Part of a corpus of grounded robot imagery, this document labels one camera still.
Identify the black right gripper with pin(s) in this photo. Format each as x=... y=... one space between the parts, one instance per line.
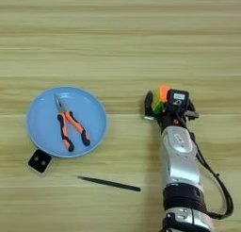
x=172 y=118

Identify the stickerless colourful puzzle cube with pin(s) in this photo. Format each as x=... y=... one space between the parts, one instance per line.
x=160 y=97

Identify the orange black needle-nose pliers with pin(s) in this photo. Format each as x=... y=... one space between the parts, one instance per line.
x=64 y=122

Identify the blue round plate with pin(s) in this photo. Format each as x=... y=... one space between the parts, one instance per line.
x=44 y=122

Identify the small black square block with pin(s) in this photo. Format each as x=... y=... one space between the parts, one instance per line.
x=39 y=161

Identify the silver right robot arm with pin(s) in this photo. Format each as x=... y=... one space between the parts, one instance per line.
x=180 y=166

